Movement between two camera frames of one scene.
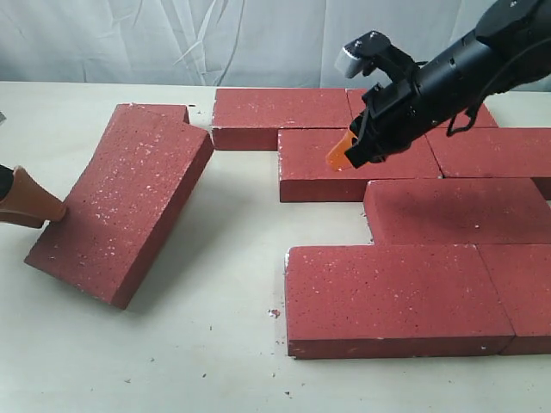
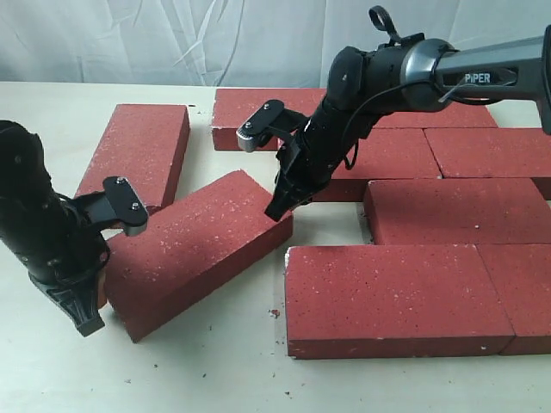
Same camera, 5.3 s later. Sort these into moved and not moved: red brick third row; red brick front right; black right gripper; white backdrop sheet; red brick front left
Moved: black right gripper
Not moved: red brick front left; white backdrop sheet; red brick front right; red brick third row
